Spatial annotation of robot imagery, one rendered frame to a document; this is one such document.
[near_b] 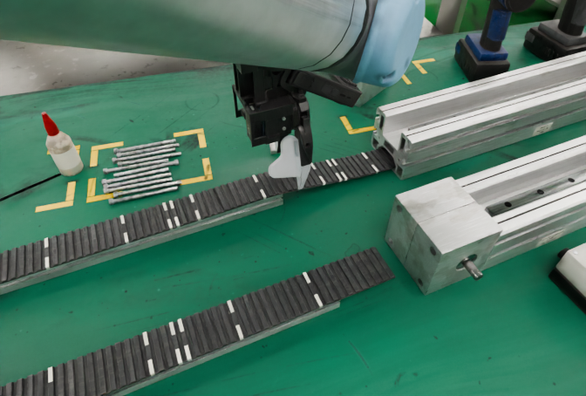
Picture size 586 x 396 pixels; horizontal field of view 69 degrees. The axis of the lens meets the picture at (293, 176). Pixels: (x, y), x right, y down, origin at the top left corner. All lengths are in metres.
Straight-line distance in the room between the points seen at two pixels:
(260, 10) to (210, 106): 0.70
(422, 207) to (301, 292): 0.19
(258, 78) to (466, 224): 0.31
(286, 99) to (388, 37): 0.27
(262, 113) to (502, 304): 0.39
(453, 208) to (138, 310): 0.42
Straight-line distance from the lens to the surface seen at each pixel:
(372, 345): 0.56
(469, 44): 1.03
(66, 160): 0.78
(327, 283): 0.55
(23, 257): 0.67
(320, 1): 0.22
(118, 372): 0.54
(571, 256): 0.64
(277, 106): 0.53
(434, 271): 0.56
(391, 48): 0.30
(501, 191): 0.68
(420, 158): 0.71
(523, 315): 0.64
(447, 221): 0.56
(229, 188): 0.65
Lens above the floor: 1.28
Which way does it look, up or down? 45 degrees down
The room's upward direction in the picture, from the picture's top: straight up
